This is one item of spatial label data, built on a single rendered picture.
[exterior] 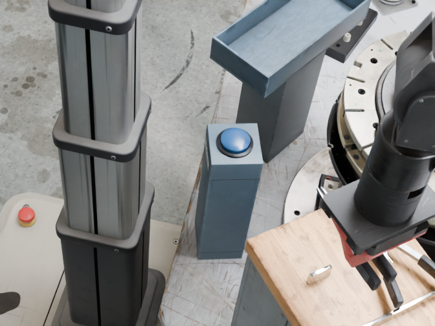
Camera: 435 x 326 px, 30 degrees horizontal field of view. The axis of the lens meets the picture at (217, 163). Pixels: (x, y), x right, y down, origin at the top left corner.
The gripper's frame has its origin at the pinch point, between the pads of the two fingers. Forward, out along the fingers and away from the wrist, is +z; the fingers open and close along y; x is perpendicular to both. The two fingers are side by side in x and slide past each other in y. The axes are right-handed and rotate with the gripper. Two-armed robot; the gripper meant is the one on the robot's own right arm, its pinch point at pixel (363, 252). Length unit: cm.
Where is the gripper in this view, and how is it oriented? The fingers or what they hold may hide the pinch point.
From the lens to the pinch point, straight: 85.1
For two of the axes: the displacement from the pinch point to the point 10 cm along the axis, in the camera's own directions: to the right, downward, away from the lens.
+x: -4.8, -7.2, 5.0
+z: -0.7, 6.1, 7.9
